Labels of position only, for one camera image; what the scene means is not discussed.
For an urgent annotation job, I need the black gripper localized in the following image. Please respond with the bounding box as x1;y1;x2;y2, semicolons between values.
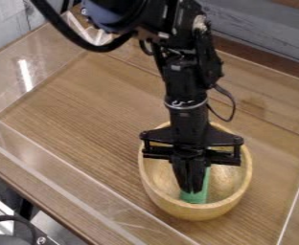
138;103;244;193

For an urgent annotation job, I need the green rectangular block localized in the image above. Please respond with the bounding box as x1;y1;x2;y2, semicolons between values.
178;167;210;204

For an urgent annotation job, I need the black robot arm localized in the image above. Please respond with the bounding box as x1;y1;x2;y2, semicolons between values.
30;0;244;193

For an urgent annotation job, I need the clear acrylic tray wall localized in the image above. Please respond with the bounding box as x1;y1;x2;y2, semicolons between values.
0;26;299;245

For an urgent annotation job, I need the black cable bottom left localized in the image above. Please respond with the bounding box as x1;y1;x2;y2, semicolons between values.
0;214;37;245

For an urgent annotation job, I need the brown wooden bowl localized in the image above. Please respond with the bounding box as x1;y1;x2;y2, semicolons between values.
136;121;253;222

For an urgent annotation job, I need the clear acrylic corner bracket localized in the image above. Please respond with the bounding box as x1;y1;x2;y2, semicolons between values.
65;11;113;46

